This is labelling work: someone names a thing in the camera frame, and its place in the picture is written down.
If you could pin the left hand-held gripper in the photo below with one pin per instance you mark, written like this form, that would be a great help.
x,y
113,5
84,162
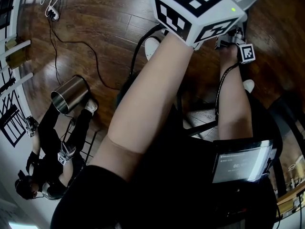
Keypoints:
x,y
202,18

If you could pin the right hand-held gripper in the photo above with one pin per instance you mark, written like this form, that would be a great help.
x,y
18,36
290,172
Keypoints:
x,y
247,54

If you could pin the stainless steel wastebasket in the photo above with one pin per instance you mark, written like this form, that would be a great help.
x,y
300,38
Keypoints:
x,y
72,90

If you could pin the person's right forearm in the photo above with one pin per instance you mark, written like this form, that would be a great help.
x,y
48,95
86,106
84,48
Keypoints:
x,y
234,104

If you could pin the person's left forearm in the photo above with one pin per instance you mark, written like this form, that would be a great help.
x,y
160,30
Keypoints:
x,y
155,85

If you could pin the person's white shoe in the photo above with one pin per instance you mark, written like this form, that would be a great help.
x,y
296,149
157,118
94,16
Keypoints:
x,y
91,106
249,85
152,47

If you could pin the black metal stool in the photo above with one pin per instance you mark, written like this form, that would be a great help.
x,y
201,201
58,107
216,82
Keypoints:
x,y
197,118

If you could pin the black screen device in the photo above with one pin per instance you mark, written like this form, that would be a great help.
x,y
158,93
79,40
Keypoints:
x,y
240,162

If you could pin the white power strip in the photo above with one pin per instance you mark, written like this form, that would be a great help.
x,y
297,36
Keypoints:
x,y
52,13

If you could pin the wooden table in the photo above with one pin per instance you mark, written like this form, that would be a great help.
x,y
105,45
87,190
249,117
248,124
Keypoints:
x,y
291,203

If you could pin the person's black clothing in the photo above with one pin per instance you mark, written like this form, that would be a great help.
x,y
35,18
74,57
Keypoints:
x,y
166,187

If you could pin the wooden box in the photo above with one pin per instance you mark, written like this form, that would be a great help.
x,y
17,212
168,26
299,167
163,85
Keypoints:
x,y
15,54

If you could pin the white slatted rack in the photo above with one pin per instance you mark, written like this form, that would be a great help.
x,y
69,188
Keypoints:
x,y
14,56

